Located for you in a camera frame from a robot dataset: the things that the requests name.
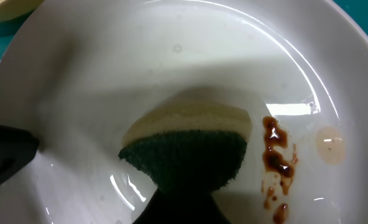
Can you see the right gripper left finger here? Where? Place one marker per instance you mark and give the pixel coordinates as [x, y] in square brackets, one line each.
[17, 148]

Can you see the white plate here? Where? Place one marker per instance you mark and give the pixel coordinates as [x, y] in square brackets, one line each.
[79, 73]

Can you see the green yellow sponge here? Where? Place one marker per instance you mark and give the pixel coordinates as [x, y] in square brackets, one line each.
[190, 147]

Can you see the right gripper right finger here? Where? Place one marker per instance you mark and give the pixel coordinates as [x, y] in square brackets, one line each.
[181, 209]

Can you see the yellow plate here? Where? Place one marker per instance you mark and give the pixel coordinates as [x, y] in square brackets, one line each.
[10, 9]

